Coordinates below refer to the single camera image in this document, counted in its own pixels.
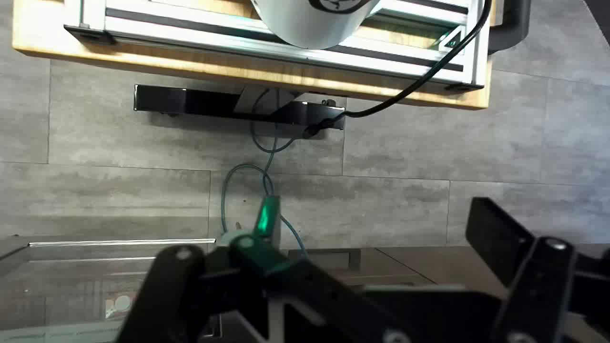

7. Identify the teal cable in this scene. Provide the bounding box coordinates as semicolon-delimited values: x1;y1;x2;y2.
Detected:
216;87;308;257

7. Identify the aluminium profile frame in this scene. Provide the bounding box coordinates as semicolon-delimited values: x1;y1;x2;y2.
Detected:
60;0;491;91

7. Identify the light wooden base board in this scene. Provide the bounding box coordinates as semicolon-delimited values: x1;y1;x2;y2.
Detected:
9;0;495;110

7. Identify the green-lit cable connector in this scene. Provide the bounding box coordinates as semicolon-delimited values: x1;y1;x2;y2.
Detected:
251;194;281;240

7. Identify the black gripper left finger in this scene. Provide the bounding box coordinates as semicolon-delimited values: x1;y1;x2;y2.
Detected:
114;243;211;343

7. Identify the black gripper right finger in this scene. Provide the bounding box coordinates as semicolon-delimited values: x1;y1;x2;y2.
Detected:
464;196;577;343

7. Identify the black power strip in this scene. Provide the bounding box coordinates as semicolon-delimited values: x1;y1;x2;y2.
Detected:
133;83;348;133

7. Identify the black cable on floor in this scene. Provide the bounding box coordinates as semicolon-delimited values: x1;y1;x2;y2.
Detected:
306;0;495;139

